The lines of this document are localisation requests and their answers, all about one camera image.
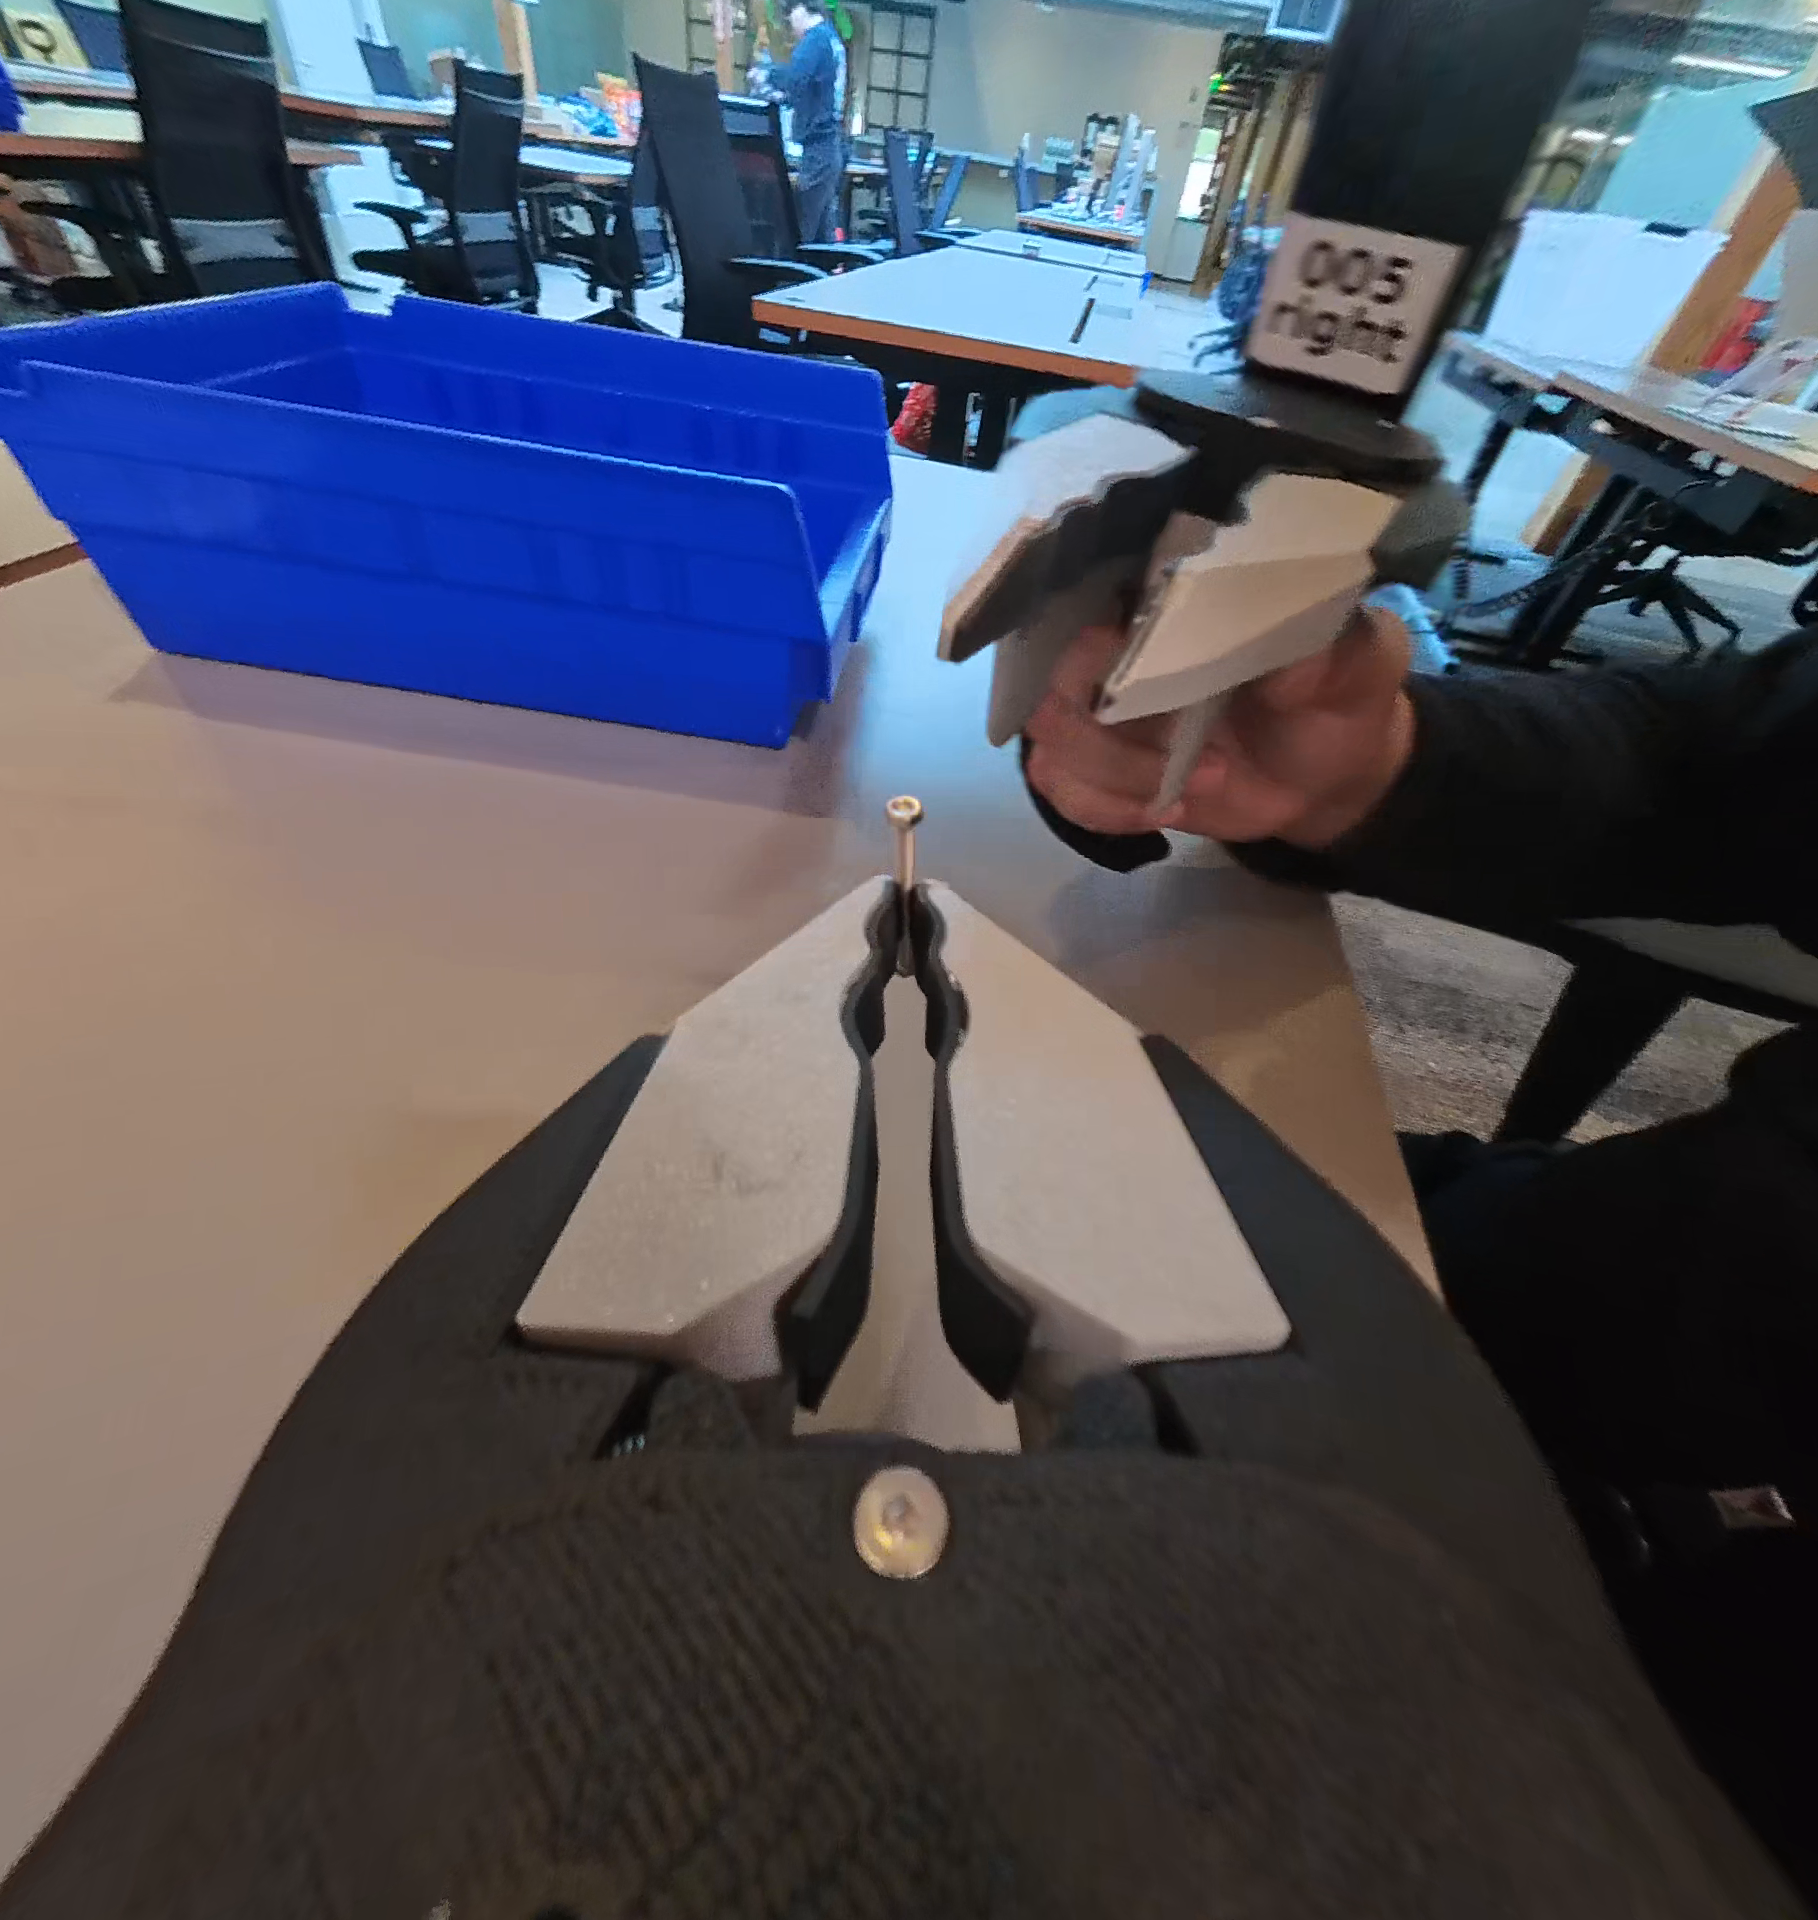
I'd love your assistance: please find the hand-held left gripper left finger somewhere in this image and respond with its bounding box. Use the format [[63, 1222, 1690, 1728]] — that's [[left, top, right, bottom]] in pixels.
[[516, 875, 907, 1413]]

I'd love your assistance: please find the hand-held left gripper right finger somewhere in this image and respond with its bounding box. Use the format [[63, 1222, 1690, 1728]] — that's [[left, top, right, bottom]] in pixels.
[[909, 881, 1290, 1405]]

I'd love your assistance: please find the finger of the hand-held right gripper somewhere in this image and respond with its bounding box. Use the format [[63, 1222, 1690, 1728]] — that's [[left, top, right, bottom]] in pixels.
[[1096, 472, 1406, 822], [940, 413, 1197, 747]]

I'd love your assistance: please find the large blue plastic bin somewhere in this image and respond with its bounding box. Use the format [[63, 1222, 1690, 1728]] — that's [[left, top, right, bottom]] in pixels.
[[0, 283, 896, 749]]

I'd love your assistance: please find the person's right forearm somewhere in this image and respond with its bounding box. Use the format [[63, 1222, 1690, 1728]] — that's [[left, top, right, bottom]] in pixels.
[[1239, 615, 1818, 978]]

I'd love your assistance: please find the grey desk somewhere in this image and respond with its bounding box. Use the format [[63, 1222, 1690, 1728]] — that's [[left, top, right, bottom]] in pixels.
[[0, 435, 1445, 1920]]

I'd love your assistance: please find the person's right hand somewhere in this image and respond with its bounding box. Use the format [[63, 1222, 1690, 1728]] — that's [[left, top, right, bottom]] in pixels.
[[1023, 608, 1419, 850]]

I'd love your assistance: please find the wood-edged office table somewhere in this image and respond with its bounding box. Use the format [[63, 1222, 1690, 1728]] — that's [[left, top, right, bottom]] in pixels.
[[751, 241, 1226, 468]]

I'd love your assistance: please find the white board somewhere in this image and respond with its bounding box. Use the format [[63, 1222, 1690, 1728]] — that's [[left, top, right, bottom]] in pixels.
[[1487, 211, 1729, 369]]

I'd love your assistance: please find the light wood office table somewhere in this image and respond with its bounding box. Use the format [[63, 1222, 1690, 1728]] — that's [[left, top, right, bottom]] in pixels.
[[1450, 338, 1818, 663]]

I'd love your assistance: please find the black office chair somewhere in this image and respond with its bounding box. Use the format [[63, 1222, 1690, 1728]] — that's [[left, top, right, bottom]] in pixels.
[[118, 0, 342, 303], [355, 63, 544, 314], [632, 52, 867, 354]]

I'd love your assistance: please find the person's office chair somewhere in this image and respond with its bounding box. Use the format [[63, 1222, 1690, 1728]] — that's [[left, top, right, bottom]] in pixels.
[[1494, 916, 1818, 1150]]

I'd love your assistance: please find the person's lap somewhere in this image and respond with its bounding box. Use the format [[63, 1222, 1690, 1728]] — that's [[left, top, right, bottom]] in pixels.
[[1397, 1020, 1818, 1920]]

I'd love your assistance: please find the wood-topped office table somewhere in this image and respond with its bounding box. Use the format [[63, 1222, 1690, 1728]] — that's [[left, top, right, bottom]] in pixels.
[[0, 127, 364, 303]]

